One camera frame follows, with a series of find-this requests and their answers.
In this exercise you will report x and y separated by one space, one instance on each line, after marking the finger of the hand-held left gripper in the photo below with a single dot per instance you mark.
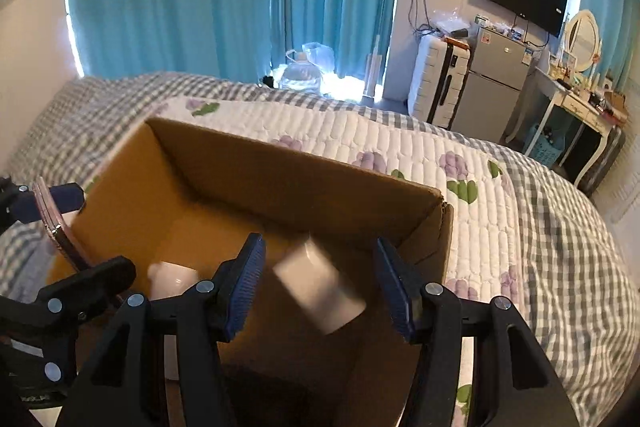
67 197
75 294

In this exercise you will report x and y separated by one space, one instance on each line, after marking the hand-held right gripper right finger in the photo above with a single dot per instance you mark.
397 294

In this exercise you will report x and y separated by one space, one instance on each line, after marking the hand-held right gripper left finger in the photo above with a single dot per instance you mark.
243 294

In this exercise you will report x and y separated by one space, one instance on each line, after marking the red-edged wooden paddle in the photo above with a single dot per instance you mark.
57 232

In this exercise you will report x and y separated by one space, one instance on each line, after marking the white cylindrical cup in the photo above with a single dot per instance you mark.
170 274
320 287

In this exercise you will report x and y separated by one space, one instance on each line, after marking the brown cardboard box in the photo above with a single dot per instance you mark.
310 187

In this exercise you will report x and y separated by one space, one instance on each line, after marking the quilted floral bed mat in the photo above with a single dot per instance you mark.
400 152

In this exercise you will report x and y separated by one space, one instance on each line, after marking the blue plastic basket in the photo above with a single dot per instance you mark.
542 147

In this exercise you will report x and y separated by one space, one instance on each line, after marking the white ribbed suitcase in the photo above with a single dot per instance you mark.
432 77

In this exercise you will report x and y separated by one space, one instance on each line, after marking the clear water jug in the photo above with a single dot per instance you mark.
300 74

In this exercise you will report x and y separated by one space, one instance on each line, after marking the white upright mop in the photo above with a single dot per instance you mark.
372 67

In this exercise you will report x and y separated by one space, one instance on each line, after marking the silver refrigerator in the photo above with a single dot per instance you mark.
492 82

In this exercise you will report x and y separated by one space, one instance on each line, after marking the dark ribbed case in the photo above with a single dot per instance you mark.
597 157

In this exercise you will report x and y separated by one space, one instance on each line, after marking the white dressing table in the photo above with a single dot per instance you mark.
575 104

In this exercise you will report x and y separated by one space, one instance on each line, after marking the crumpled clear plastic bag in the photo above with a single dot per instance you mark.
452 23

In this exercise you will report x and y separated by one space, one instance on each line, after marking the white oval vanity mirror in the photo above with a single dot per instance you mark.
582 39

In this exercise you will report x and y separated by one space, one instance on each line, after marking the teal curtain behind mirror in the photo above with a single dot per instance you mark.
612 7

